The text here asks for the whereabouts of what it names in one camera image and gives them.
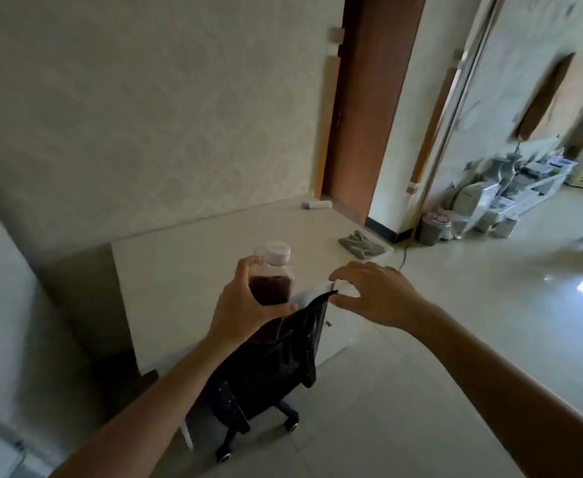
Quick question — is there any person's left hand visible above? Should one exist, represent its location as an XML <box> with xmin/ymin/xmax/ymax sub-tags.
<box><xmin>206</xmin><ymin>256</ymin><xmax>299</xmax><ymax>350</ymax></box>

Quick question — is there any person's right hand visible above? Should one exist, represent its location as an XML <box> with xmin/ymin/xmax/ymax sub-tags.
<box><xmin>328</xmin><ymin>261</ymin><xmax>432</xmax><ymax>332</ymax></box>

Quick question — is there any clear bottle with dark liquid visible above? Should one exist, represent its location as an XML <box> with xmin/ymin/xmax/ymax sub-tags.
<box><xmin>248</xmin><ymin>241</ymin><xmax>295</xmax><ymax>345</ymax></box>

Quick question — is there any person's left forearm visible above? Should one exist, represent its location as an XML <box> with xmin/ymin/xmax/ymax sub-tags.
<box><xmin>50</xmin><ymin>336</ymin><xmax>237</xmax><ymax>478</ymax></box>

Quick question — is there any person's right forearm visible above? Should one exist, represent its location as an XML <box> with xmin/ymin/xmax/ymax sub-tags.
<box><xmin>410</xmin><ymin>299</ymin><xmax>583</xmax><ymax>478</ymax></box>

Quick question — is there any grey cloth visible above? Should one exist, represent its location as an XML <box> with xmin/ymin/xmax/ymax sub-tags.
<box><xmin>338</xmin><ymin>230</ymin><xmax>388</xmax><ymax>260</ymax></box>

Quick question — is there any black mesh office chair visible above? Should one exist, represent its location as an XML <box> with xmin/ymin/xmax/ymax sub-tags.
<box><xmin>186</xmin><ymin>289</ymin><xmax>340</xmax><ymax>464</ymax></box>

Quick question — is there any white desk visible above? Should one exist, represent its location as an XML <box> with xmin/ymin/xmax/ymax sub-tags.
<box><xmin>110</xmin><ymin>196</ymin><xmax>407</xmax><ymax>378</ymax></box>

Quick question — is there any grey trash bin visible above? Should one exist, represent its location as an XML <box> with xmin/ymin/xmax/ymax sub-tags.
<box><xmin>417</xmin><ymin>212</ymin><xmax>452</xmax><ymax>246</ymax></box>

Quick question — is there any white machine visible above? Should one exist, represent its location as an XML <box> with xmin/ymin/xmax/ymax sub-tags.
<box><xmin>450</xmin><ymin>180</ymin><xmax>501</xmax><ymax>237</ymax></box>

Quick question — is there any brown wooden door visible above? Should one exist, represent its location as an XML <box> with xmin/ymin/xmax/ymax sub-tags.
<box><xmin>514</xmin><ymin>52</ymin><xmax>577</xmax><ymax>142</ymax></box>
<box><xmin>321</xmin><ymin>0</ymin><xmax>428</xmax><ymax>225</ymax></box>

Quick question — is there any white low shelf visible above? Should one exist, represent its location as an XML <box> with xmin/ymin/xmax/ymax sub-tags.
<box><xmin>475</xmin><ymin>153</ymin><xmax>579</xmax><ymax>233</ymax></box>

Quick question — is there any thin dark cable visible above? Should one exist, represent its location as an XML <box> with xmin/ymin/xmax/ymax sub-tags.
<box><xmin>399</xmin><ymin>229</ymin><xmax>421</xmax><ymax>270</ymax></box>

